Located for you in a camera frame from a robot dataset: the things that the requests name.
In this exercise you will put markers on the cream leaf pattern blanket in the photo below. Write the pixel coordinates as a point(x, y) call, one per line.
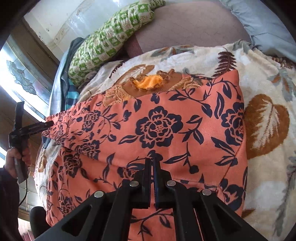
point(268, 91)

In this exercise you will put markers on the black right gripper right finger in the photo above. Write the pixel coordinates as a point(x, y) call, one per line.
point(198, 215)

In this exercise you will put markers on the teal navy striped cloth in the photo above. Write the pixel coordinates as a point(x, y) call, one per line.
point(71, 96)

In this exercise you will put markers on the light blue pillow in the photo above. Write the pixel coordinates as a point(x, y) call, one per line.
point(267, 32)

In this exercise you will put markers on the frosted glass window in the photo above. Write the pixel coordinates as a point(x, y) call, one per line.
point(20, 81)

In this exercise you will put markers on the orange floral print garment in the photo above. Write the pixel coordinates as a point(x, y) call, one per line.
point(195, 131)

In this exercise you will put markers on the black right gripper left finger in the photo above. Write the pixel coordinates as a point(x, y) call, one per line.
point(105, 216)

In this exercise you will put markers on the blue grey cloth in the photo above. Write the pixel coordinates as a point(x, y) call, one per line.
point(60, 85)

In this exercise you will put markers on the mauve quilted pillow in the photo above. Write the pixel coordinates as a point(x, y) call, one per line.
point(199, 23)

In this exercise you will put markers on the green white checkered pillow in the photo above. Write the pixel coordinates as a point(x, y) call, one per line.
point(104, 43)

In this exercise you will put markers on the left hand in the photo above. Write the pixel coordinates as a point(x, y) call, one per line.
point(12, 154)

